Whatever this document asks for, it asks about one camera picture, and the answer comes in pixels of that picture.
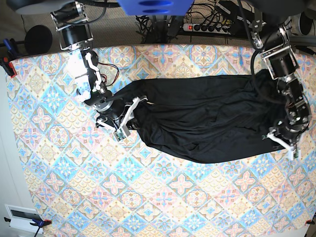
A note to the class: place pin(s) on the blue table clamp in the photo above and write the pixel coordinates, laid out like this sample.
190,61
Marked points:
5,61

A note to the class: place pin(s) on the white wall outlet box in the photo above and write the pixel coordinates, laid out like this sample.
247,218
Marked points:
21,218

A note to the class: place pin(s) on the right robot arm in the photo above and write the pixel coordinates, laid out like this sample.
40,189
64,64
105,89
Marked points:
75,37

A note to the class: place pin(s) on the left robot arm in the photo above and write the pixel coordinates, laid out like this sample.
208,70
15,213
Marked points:
270,39

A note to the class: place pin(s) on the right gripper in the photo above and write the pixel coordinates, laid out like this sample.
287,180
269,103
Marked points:
111,111

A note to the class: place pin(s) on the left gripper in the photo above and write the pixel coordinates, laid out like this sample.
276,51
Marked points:
289,133

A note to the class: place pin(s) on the round black speaker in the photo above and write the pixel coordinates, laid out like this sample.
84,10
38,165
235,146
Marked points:
38,40

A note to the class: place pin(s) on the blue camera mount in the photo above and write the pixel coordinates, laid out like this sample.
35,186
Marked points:
155,7

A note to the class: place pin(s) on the white power strip red switch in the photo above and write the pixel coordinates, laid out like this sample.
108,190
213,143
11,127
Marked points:
206,28

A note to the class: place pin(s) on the black t-shirt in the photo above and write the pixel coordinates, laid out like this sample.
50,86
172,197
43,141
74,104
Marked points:
207,119

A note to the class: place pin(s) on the black orange bottom clamp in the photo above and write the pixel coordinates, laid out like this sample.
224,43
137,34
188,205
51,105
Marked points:
37,223

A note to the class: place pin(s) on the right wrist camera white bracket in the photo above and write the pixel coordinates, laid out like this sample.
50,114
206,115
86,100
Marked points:
128,121

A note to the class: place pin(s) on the patterned tablecloth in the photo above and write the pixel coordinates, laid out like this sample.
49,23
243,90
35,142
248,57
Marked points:
90,185

